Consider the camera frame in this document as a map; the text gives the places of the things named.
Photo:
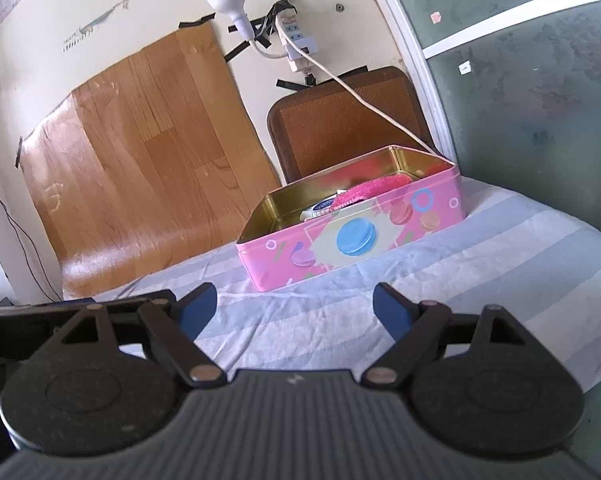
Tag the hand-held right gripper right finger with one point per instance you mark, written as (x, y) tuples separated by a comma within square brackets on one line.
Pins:
[(390, 310)]

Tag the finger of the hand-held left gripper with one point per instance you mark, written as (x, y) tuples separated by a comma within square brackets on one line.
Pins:
[(163, 297)]

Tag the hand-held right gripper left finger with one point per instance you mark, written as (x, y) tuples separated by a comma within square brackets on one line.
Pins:
[(200, 310)]

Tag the pink macaron tin box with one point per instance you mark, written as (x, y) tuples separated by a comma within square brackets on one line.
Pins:
[(350, 245)]

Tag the white tissue packet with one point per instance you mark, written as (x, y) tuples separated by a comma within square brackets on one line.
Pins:
[(320, 209)]

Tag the pink fluffy towel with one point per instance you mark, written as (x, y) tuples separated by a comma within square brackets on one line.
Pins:
[(370, 187)]

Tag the grey striped bed sheet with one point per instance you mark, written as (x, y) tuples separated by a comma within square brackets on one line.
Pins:
[(480, 260)]

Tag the wood-pattern vinyl sheet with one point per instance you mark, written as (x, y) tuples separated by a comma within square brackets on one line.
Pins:
[(145, 170)]

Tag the brown woven chair back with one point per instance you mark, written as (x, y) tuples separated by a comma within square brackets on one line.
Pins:
[(340, 125)]

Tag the frosted glass window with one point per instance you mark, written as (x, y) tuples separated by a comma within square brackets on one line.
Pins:
[(530, 110)]

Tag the white plug adapter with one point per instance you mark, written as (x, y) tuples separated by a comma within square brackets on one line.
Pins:
[(299, 62)]

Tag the white power strip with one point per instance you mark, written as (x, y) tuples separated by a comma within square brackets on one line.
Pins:
[(295, 30)]

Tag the bird wall sticker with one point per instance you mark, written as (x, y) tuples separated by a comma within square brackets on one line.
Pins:
[(93, 24)]

